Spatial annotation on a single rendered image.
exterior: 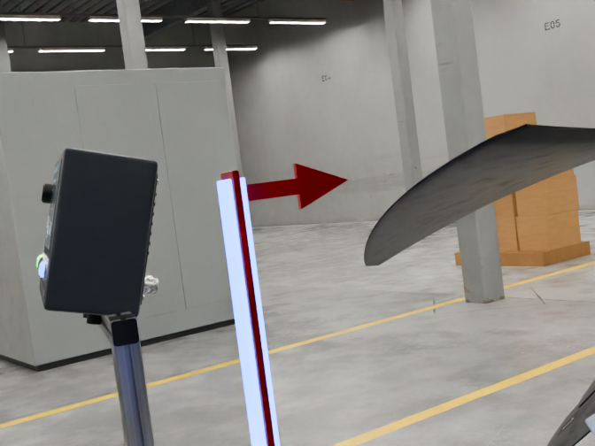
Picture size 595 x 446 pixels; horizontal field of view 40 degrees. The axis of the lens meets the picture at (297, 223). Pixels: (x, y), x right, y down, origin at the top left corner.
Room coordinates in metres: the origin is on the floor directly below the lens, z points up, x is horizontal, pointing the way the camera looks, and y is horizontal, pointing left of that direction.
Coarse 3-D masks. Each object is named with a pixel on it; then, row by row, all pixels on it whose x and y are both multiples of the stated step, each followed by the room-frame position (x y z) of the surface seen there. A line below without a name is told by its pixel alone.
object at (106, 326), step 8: (128, 312) 0.94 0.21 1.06; (104, 320) 0.96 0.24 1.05; (112, 320) 0.89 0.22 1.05; (120, 320) 0.89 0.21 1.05; (128, 320) 0.90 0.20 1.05; (136, 320) 0.90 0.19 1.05; (104, 328) 0.97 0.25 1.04; (112, 328) 0.89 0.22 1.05; (120, 328) 0.89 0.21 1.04; (128, 328) 0.90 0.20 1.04; (136, 328) 0.90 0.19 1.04; (112, 336) 0.89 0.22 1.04; (120, 336) 0.89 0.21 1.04; (128, 336) 0.90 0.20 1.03; (136, 336) 0.90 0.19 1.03; (112, 344) 0.89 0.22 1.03; (120, 344) 0.89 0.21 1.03
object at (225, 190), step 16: (224, 192) 0.41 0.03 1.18; (224, 208) 0.41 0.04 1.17; (224, 224) 0.41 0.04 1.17; (224, 240) 0.42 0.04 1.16; (240, 256) 0.40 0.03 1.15; (240, 272) 0.40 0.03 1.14; (240, 288) 0.40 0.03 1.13; (240, 304) 0.40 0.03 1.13; (240, 320) 0.41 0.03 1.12; (240, 336) 0.41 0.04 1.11; (240, 352) 0.42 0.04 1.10; (256, 368) 0.40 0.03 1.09; (256, 384) 0.40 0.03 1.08; (256, 400) 0.40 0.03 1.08; (256, 416) 0.40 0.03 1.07; (256, 432) 0.41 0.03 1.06
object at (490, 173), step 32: (544, 128) 0.36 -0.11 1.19; (576, 128) 0.37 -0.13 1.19; (480, 160) 0.39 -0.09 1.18; (512, 160) 0.40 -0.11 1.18; (544, 160) 0.42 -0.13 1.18; (576, 160) 0.46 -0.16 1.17; (416, 192) 0.42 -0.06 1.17; (448, 192) 0.44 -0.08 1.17; (480, 192) 0.48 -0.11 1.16; (512, 192) 0.55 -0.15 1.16; (384, 224) 0.47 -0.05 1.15; (416, 224) 0.51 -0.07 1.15; (448, 224) 0.56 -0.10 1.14; (384, 256) 0.55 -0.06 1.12
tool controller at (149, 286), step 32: (64, 160) 0.94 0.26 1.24; (96, 160) 0.95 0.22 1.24; (128, 160) 0.96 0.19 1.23; (64, 192) 0.94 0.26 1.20; (96, 192) 0.95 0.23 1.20; (128, 192) 0.96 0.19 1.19; (64, 224) 0.93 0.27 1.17; (96, 224) 0.95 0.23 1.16; (128, 224) 0.96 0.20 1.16; (64, 256) 0.93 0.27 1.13; (96, 256) 0.94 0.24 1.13; (128, 256) 0.96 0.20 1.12; (64, 288) 0.93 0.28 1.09; (96, 288) 0.94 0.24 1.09; (128, 288) 0.95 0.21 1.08; (96, 320) 1.00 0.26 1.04
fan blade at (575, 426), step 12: (588, 396) 0.68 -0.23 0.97; (576, 408) 0.70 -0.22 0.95; (588, 408) 0.66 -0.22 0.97; (564, 420) 0.71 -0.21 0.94; (576, 420) 0.66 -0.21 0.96; (564, 432) 0.67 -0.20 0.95; (576, 432) 0.64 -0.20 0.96; (588, 432) 0.62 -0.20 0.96; (552, 444) 0.67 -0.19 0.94; (564, 444) 0.64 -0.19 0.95
